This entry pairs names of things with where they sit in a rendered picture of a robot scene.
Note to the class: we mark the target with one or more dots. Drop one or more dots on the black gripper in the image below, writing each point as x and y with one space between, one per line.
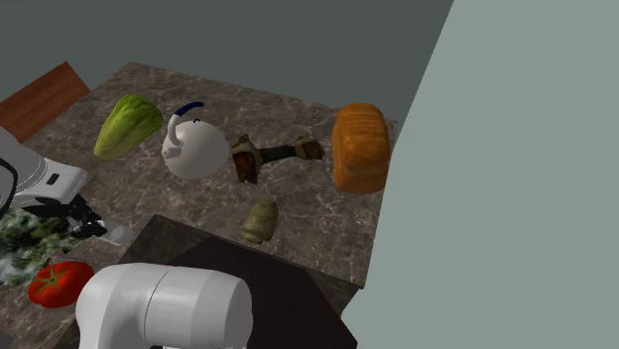
58 209

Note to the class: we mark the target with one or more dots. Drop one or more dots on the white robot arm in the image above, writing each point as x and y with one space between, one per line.
164 304

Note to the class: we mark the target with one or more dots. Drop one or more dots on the green white mottled object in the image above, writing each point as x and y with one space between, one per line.
26 246

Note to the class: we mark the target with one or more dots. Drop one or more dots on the small grey flat object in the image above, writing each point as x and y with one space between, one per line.
117 235

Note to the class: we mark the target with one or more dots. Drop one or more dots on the red tomato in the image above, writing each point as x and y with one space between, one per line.
60 285

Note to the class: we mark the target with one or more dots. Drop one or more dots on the green lettuce head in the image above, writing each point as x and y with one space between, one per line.
128 126

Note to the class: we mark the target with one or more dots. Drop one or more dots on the brown wooden furniture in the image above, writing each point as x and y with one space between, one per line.
41 99

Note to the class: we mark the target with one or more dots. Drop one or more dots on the pale green potato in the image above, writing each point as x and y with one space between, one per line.
261 222

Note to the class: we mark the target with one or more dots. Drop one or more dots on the dark robot stand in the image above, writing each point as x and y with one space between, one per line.
285 299

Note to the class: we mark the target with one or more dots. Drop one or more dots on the orange bread loaf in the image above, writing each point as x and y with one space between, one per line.
360 150

